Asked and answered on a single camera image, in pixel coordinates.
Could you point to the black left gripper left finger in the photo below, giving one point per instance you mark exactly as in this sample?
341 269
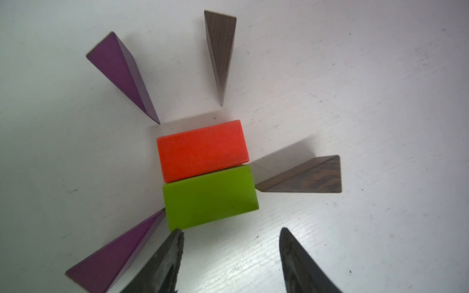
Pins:
159 275

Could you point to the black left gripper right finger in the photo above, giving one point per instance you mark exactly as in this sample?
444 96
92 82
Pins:
301 273

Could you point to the purple triangle block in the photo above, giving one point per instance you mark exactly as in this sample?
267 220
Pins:
113 59
99 271

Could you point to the green rectangular block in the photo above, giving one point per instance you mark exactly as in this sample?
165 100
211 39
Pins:
210 197

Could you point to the brown triangle block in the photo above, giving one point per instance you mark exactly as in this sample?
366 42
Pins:
318 175
220 35

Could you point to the red rectangular block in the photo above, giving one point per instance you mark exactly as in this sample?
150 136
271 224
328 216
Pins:
200 151

